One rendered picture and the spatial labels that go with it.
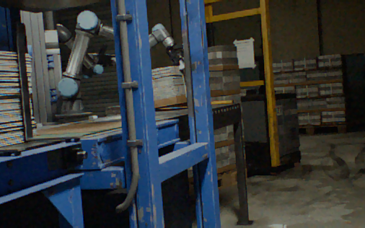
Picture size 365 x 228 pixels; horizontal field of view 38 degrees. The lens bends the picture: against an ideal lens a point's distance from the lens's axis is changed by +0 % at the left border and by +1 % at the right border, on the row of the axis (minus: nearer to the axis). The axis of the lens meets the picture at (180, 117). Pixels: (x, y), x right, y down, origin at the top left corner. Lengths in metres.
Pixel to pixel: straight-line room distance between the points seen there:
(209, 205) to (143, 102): 0.74
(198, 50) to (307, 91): 7.00
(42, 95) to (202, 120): 1.68
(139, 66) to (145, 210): 0.42
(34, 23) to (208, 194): 1.92
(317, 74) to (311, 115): 0.69
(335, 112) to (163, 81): 6.13
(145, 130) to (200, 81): 0.61
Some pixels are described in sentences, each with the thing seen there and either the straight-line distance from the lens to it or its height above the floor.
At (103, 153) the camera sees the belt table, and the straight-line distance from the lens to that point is 1.58.
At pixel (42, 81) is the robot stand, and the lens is 3.56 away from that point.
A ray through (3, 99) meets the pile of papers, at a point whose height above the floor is 0.93.
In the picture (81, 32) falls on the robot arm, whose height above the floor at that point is 1.30.
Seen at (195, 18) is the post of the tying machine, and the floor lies 1.19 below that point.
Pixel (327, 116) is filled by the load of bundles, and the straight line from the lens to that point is 8.99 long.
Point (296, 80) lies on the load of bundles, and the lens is 9.04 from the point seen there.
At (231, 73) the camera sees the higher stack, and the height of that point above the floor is 1.03.
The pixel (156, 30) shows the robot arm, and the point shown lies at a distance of 3.27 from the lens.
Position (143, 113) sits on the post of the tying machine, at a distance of 1.50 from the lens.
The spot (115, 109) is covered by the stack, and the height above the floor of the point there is 0.81.
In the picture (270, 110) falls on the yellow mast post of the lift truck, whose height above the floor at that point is 0.65.
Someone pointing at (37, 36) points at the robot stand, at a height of 1.33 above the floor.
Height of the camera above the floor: 0.91
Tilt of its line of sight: 3 degrees down
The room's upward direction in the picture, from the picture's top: 5 degrees counter-clockwise
